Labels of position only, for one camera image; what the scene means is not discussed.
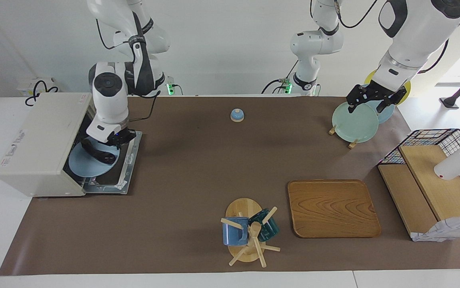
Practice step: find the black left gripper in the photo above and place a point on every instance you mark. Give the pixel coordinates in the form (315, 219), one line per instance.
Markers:
(374, 94)

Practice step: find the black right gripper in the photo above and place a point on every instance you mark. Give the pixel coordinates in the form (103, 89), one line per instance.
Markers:
(124, 136)

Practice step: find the dark purple eggplant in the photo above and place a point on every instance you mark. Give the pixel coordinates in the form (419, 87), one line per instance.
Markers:
(98, 156)

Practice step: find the small light blue plate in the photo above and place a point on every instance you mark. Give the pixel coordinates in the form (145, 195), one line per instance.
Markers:
(82, 166)

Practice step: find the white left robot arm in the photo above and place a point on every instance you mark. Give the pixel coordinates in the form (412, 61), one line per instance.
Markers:
(414, 36)

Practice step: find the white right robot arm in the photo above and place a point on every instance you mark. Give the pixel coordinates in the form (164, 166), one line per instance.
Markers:
(110, 96)

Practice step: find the beige toaster oven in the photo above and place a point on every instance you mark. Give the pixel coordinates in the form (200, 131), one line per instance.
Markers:
(38, 144)

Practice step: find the large light blue plate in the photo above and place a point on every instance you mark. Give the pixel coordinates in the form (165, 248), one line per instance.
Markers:
(386, 115)

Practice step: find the pale green plate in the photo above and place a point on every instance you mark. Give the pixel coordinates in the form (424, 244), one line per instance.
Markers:
(354, 124)

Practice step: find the wooden plate rack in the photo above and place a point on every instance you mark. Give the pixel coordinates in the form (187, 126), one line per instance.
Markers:
(353, 144)

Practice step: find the yellow plate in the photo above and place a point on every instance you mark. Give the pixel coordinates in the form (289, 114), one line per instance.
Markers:
(405, 90)

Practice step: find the brown table mat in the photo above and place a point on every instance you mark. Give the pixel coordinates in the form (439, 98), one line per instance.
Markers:
(198, 180)

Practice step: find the white cup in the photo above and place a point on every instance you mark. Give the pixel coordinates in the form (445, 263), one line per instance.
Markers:
(454, 166)

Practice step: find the wooden serving tray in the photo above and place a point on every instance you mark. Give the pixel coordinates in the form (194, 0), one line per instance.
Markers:
(334, 208)

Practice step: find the white power box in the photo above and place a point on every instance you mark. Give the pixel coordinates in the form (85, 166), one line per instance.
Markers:
(28, 86)

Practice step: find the blue dome with wooden knob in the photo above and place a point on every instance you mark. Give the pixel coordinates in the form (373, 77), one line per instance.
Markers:
(237, 116)

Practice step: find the wooden mug tree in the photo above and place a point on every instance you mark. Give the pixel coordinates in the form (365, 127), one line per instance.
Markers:
(242, 208)

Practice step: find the blue mug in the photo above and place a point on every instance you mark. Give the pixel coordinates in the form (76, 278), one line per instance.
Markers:
(234, 234)

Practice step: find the dark green mug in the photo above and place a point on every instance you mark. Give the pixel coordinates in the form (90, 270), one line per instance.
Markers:
(268, 228)

